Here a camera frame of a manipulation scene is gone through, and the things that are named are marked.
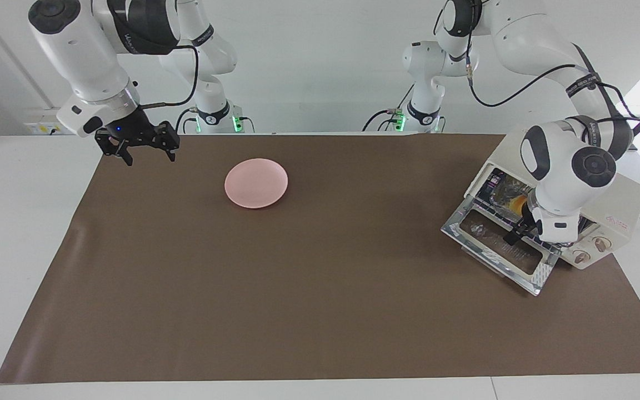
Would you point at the yellow sliced bread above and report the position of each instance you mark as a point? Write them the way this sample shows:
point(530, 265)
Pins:
point(518, 204)

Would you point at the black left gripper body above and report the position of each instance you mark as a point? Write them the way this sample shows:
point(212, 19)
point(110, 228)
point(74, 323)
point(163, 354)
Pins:
point(531, 222)

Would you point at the pink round plate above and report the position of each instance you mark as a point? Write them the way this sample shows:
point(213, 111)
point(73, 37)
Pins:
point(256, 183)

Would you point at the glass oven door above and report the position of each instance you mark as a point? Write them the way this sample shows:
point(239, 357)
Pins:
point(542, 272)

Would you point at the cream toaster oven body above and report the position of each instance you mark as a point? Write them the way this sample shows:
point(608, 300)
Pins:
point(625, 194)

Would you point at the aluminium foil tray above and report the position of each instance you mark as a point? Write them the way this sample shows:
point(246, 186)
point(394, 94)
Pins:
point(500, 194)

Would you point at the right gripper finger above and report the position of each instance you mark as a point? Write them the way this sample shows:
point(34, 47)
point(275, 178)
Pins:
point(110, 141)
point(168, 139)

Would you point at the brown table mat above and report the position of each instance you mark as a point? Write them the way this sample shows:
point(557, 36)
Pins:
point(353, 305)

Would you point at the beige oven knob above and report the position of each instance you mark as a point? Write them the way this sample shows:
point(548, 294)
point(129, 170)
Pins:
point(581, 256)
point(602, 243)

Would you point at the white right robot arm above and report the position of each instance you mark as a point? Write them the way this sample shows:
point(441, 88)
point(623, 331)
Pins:
point(81, 50)

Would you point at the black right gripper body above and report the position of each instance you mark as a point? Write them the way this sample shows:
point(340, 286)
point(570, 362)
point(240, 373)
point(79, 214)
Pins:
point(131, 126)

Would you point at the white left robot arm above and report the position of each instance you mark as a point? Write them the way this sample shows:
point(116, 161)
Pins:
point(553, 183)

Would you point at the white wall power outlet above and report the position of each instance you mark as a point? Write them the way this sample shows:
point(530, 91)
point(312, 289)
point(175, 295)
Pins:
point(39, 129)

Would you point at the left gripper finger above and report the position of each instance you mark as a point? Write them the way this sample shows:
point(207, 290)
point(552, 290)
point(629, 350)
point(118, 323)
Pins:
point(517, 233)

